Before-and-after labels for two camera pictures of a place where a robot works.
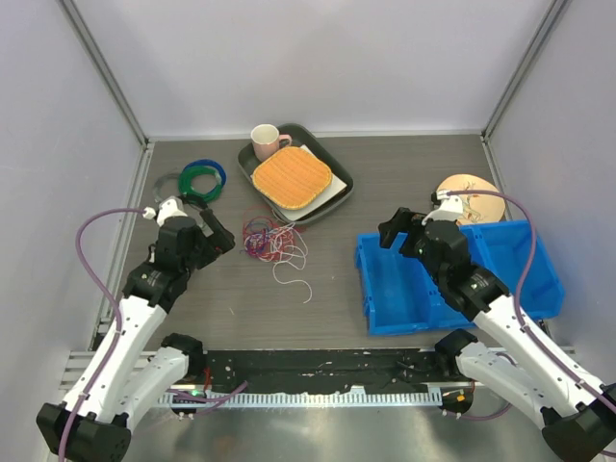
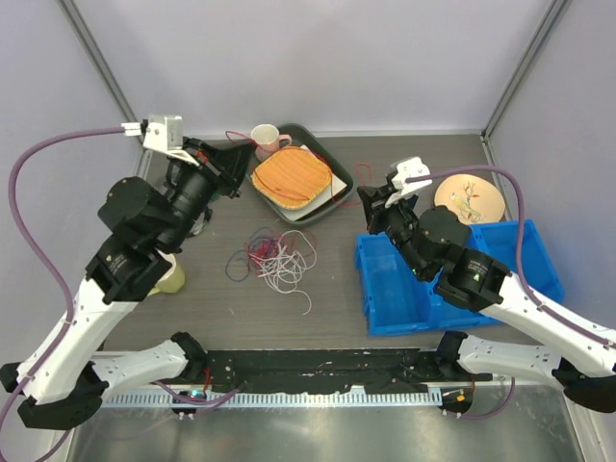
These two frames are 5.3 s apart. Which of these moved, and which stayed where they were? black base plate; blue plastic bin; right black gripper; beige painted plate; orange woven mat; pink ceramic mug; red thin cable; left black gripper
Moved: red thin cable; right black gripper; left black gripper
Stayed: pink ceramic mug; black base plate; blue plastic bin; beige painted plate; orange woven mat
